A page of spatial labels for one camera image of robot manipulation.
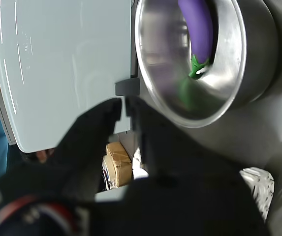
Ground purple toy aubergine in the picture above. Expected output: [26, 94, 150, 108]
[177, 0, 215, 81]

